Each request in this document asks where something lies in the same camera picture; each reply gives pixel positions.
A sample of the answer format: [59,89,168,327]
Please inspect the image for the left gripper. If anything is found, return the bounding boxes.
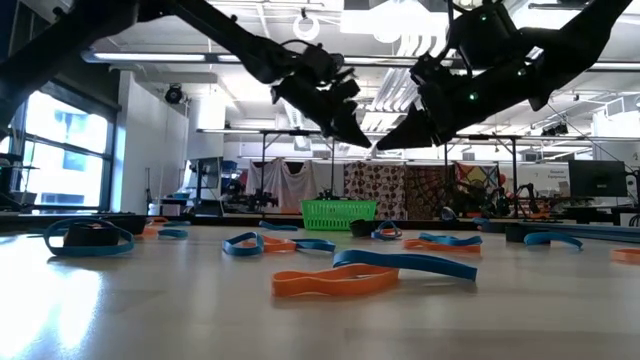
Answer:
[269,40,374,150]

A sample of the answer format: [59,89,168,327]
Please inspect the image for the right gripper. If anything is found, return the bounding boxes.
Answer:
[375,53,533,151]

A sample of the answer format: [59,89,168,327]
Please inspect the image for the brown dotted cloth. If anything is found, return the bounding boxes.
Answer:
[343,160,407,221]

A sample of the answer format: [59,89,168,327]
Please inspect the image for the brown web pattern cloth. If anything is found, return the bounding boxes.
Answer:
[404,164,457,221]

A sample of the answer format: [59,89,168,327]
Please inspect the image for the colourful diamond pattern cloth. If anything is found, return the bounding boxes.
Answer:
[453,162,501,201]

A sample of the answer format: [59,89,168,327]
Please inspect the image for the white hanging sheet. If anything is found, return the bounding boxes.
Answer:
[244,158,321,214]

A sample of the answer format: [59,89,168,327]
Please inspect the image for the green plastic basket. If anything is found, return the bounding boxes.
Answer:
[300,199,379,232]

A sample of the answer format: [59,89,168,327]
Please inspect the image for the small black monitor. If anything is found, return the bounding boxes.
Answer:
[189,157,225,191]

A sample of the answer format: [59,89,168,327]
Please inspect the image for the black computer monitor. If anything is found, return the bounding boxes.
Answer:
[568,159,629,198]

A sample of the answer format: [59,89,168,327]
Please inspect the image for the long ceiling light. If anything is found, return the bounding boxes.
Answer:
[82,49,241,65]

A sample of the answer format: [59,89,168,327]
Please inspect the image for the black metal stand frame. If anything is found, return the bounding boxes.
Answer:
[258,128,522,221]

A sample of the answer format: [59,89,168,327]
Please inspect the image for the white hanging ring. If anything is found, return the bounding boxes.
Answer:
[292,13,321,42]

